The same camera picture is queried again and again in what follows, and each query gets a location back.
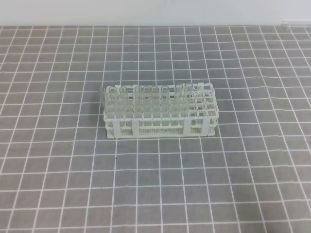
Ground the clear glass test tube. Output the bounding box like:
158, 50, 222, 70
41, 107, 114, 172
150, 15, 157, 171
183, 83, 193, 117

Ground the white plastic test tube rack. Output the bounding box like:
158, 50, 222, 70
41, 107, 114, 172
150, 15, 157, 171
103, 83, 219, 139

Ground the clear leaning test tube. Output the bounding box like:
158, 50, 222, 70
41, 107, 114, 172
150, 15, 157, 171
99, 88, 108, 114

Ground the grey checked tablecloth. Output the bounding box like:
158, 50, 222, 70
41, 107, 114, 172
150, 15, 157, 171
0, 26, 311, 233

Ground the clear tube at table edge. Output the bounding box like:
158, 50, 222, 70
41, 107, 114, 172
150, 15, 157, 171
281, 20, 311, 27

